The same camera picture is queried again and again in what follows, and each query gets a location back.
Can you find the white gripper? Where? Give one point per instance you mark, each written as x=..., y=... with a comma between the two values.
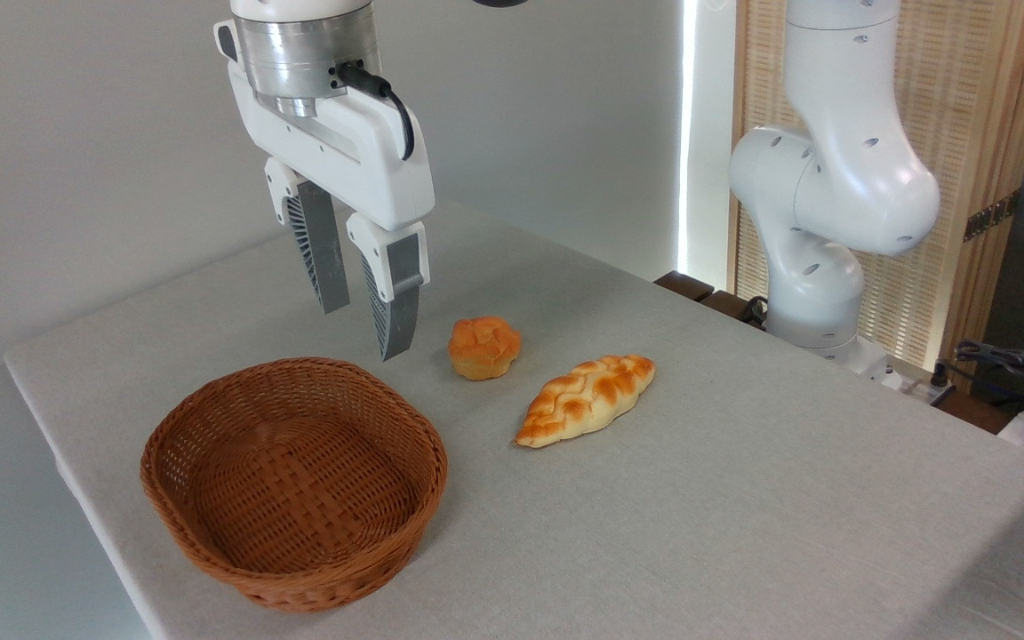
x=361, y=164

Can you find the round golden bread bun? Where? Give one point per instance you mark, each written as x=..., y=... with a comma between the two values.
x=484, y=348

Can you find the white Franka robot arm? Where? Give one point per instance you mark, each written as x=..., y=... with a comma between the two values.
x=841, y=178

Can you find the brown wicker basket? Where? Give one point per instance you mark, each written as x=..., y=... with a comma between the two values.
x=299, y=498

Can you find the long braided bread loaf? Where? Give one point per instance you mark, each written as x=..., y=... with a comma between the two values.
x=585, y=400

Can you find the dark brown wooden board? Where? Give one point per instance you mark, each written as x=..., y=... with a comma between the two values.
x=699, y=292

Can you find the grey tablecloth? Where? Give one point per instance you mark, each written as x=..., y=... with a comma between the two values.
x=699, y=498

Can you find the brass hinge on screen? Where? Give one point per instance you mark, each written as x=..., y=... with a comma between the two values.
x=992, y=215

